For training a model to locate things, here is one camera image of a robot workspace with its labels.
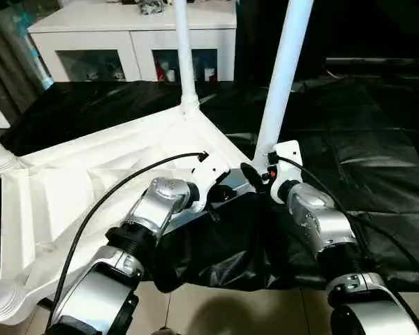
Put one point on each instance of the white plastic table top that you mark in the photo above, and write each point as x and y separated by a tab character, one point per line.
77	181

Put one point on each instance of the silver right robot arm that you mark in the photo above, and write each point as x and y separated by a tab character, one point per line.
328	223

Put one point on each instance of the black plastic mat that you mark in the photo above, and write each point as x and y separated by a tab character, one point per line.
377	132

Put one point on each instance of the grey toy figure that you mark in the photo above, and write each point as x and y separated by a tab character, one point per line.
152	5

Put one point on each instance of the white sideboard cabinet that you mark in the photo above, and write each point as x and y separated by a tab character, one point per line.
112	24

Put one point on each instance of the beige curtain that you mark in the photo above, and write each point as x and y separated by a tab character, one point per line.
10	63

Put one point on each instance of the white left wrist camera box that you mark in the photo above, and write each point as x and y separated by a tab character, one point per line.
209	183

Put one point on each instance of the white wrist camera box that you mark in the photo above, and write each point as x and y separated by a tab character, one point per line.
209	183
285	164

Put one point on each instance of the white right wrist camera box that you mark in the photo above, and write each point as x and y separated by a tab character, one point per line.
285	164

